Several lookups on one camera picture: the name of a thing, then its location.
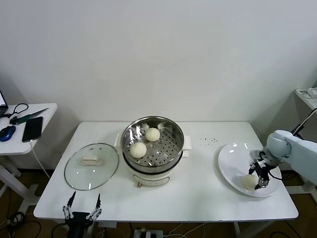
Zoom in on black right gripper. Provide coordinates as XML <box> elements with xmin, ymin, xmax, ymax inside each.
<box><xmin>248</xmin><ymin>158</ymin><xmax>272</xmax><ymax>190</ymax></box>

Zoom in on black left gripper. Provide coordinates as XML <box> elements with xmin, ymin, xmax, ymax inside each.
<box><xmin>62</xmin><ymin>190</ymin><xmax>103</xmax><ymax>238</ymax></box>

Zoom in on white steamed baozi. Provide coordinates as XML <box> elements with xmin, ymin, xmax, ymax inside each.
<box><xmin>145</xmin><ymin>127</ymin><xmax>161</xmax><ymax>142</ymax></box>
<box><xmin>130</xmin><ymin>142</ymin><xmax>148</xmax><ymax>159</ymax></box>
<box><xmin>242</xmin><ymin>174</ymin><xmax>259</xmax><ymax>190</ymax></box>

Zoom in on glass lid with cream handle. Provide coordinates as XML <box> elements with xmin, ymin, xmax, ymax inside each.
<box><xmin>64</xmin><ymin>142</ymin><xmax>120</xmax><ymax>191</ymax></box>

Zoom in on stainless steel steamer basket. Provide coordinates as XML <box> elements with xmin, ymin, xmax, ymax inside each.
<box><xmin>115</xmin><ymin>115</ymin><xmax>193</xmax><ymax>170</ymax></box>

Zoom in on white round plate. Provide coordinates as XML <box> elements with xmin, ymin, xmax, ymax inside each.
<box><xmin>217</xmin><ymin>142</ymin><xmax>282</xmax><ymax>198</ymax></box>

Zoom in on white work table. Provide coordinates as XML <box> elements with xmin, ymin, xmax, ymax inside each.
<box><xmin>33</xmin><ymin>121</ymin><xmax>299</xmax><ymax>238</ymax></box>

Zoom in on grey floor power strip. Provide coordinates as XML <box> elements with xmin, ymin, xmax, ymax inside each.
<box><xmin>133</xmin><ymin>229</ymin><xmax>164</xmax><ymax>238</ymax></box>

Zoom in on cream electric cooking pot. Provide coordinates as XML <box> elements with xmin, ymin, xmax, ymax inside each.
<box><xmin>122</xmin><ymin>146</ymin><xmax>192</xmax><ymax>188</ymax></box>

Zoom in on white shelf table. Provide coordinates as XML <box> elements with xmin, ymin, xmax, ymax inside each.
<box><xmin>284</xmin><ymin>88</ymin><xmax>317</xmax><ymax>196</ymax></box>

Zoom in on white side table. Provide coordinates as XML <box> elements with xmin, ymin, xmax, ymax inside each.
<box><xmin>0</xmin><ymin>103</ymin><xmax>59</xmax><ymax>211</ymax></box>

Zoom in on black smartphone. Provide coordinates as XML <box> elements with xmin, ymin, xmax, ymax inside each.
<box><xmin>22</xmin><ymin>116</ymin><xmax>44</xmax><ymax>143</ymax></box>

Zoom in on white power strip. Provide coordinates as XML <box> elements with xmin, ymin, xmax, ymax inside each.
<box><xmin>297</xmin><ymin>89</ymin><xmax>313</xmax><ymax>99</ymax></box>

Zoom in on blue computer mouse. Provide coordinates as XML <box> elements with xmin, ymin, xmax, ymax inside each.
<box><xmin>0</xmin><ymin>125</ymin><xmax>17</xmax><ymax>142</ymax></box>

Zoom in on dark green flat blade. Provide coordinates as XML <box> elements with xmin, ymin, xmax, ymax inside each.
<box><xmin>9</xmin><ymin>108</ymin><xmax>50</xmax><ymax>125</ymax></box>

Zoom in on open laptop screen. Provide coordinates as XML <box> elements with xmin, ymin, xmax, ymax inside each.
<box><xmin>0</xmin><ymin>88</ymin><xmax>9</xmax><ymax>117</ymax></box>

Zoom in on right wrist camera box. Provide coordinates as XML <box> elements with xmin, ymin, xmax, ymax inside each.
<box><xmin>249</xmin><ymin>149</ymin><xmax>267</xmax><ymax>162</ymax></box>

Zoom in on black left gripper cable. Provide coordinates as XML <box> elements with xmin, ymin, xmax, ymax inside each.
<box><xmin>51</xmin><ymin>222</ymin><xmax>69</xmax><ymax>238</ymax></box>

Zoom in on black hanging cable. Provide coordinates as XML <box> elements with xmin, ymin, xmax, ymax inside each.
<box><xmin>292</xmin><ymin>122</ymin><xmax>308</xmax><ymax>142</ymax></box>

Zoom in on white charging cable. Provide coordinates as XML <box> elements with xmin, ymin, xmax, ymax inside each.
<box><xmin>29</xmin><ymin>138</ymin><xmax>52</xmax><ymax>179</ymax></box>

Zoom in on black floor cables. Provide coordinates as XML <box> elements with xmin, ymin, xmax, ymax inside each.
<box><xmin>0</xmin><ymin>183</ymin><xmax>42</xmax><ymax>238</ymax></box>

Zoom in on white cable with black adapter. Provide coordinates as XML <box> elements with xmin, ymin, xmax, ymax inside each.
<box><xmin>291</xmin><ymin>108</ymin><xmax>317</xmax><ymax>136</ymax></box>

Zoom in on white floor cable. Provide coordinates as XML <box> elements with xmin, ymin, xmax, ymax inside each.
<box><xmin>168</xmin><ymin>221</ymin><xmax>207</xmax><ymax>238</ymax></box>

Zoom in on black looped cable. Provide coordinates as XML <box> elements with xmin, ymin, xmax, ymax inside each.
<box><xmin>3</xmin><ymin>103</ymin><xmax>29</xmax><ymax>119</ymax></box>

